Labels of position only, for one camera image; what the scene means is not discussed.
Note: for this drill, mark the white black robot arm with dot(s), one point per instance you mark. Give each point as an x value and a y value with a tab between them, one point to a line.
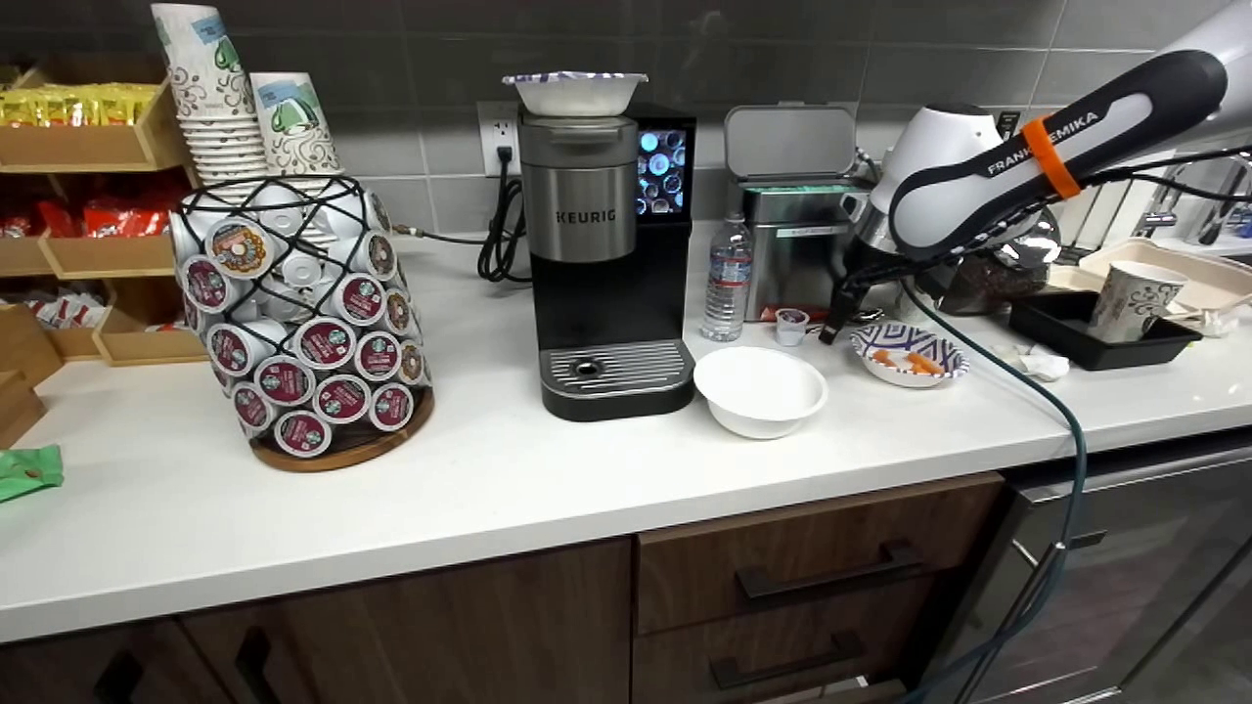
944	197

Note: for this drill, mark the white bowl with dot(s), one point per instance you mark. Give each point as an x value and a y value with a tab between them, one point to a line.
761	392

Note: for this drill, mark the paper bowl on machine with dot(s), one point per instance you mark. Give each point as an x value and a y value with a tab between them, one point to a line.
575	93

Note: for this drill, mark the patterned ceramic bowl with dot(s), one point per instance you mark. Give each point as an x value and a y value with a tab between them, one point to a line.
908	359

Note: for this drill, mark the clear water bottle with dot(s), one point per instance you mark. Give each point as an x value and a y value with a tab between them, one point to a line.
728	278

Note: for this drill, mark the black Keurig coffee machine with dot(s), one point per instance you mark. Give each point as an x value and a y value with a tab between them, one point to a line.
608	216

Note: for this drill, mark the small clear plastic cup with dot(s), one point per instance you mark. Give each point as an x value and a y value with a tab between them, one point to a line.
790	325

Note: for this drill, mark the upper wooden drawer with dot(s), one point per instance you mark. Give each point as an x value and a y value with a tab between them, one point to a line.
807	554

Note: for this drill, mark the wooden drawer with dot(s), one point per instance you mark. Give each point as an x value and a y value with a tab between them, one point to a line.
807	554
780	652

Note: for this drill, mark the lower wooden drawer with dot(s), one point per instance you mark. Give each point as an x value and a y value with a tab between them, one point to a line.
780	652

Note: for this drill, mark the black serving tray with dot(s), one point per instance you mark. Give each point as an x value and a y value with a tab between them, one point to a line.
1065	325

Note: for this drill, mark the stack of paper cups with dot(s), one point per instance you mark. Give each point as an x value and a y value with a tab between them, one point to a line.
214	93

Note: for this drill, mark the paper cup on tray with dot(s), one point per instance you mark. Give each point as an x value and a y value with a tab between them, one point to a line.
1133	297

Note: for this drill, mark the under-counter black appliance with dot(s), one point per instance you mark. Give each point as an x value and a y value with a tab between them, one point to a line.
1061	617

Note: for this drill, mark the wooden snack organizer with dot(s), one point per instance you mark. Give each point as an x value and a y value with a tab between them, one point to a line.
90	163

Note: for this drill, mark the green packet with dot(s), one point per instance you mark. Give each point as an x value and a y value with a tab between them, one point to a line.
27	469

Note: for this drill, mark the wire coffee pod carousel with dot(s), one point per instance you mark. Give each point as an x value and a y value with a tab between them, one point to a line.
306	319

